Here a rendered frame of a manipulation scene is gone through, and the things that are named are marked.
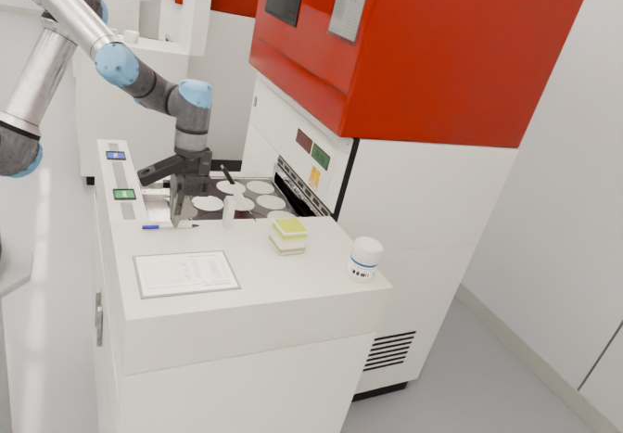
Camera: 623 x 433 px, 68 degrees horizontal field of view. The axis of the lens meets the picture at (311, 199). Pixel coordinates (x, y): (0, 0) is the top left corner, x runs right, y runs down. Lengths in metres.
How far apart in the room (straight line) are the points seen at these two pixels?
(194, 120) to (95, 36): 0.26
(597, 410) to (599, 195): 1.01
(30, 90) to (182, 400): 0.84
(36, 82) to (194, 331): 0.75
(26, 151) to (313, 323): 0.84
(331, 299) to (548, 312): 1.81
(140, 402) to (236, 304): 0.30
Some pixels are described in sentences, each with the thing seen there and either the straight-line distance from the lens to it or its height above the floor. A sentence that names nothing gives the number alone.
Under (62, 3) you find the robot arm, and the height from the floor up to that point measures 1.43.
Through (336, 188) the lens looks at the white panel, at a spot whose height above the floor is 1.06.
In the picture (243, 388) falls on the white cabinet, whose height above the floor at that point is 0.70.
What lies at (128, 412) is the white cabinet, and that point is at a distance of 1.15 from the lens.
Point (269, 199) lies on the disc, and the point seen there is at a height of 0.90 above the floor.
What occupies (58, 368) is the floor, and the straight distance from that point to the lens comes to 2.22.
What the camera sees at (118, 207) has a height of 0.96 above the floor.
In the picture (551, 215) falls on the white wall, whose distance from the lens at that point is 2.69.
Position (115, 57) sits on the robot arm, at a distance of 1.04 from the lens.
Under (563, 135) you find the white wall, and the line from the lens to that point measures 2.67.
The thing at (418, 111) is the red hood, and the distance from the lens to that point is 1.43.
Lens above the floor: 1.61
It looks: 25 degrees down
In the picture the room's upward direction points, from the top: 14 degrees clockwise
